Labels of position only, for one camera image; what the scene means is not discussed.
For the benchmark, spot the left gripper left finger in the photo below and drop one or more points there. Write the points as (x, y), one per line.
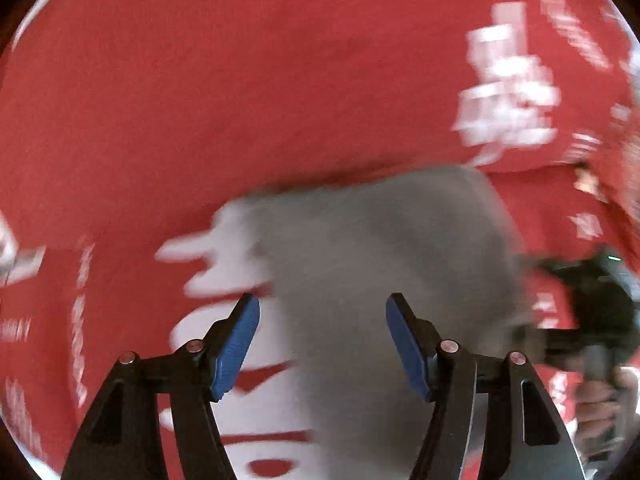
(119, 437)

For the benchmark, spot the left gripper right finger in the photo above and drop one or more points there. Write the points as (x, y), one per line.
(524, 435)

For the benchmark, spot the grey knit sweater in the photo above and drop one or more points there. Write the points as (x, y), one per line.
(442, 238)

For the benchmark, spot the person's right hand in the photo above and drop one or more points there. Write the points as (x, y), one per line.
(599, 405)

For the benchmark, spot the red blanket with white print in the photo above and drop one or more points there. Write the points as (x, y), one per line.
(134, 133)

